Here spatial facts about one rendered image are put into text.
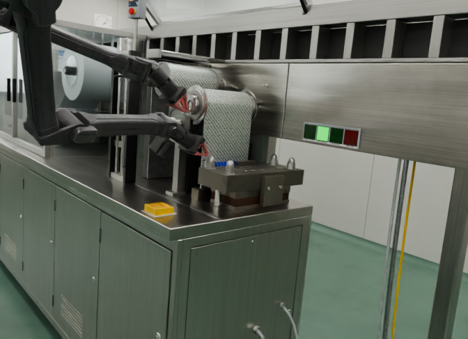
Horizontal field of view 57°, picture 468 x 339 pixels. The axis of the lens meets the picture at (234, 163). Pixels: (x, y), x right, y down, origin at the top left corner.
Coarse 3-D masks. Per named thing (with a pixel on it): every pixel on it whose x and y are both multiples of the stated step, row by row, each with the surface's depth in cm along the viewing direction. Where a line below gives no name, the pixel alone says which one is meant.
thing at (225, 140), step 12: (204, 120) 160; (216, 120) 163; (204, 132) 160; (216, 132) 164; (228, 132) 168; (240, 132) 172; (216, 144) 165; (228, 144) 169; (240, 144) 173; (204, 156) 162; (216, 156) 166; (228, 156) 170; (240, 156) 174
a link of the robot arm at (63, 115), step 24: (24, 0) 78; (48, 0) 81; (24, 24) 84; (48, 24) 84; (24, 48) 89; (48, 48) 91; (24, 72) 93; (48, 72) 95; (48, 96) 99; (48, 120) 103; (72, 120) 110; (48, 144) 105
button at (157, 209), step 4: (148, 204) 141; (152, 204) 141; (156, 204) 142; (160, 204) 142; (164, 204) 143; (144, 208) 141; (148, 208) 139; (152, 208) 138; (156, 208) 137; (160, 208) 138; (164, 208) 138; (168, 208) 139; (172, 208) 140; (152, 212) 138; (156, 212) 136; (160, 212) 137; (164, 212) 139; (168, 212) 139; (172, 212) 141
